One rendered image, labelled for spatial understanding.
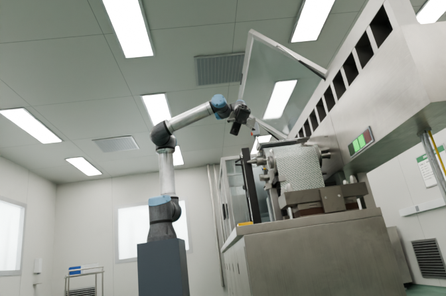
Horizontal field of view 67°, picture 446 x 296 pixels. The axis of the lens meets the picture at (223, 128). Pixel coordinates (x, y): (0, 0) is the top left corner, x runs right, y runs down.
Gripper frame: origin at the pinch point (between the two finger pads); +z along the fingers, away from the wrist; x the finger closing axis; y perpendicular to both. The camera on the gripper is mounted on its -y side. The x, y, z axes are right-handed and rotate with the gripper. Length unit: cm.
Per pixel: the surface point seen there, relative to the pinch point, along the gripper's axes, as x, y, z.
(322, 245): 45, -26, 42
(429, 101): 45, 45, 58
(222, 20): -27, 42, -160
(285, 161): 30.9, -13.0, -6.7
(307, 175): 43.7, -15.1, -2.2
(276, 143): 32, -17, -44
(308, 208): 40, -20, 25
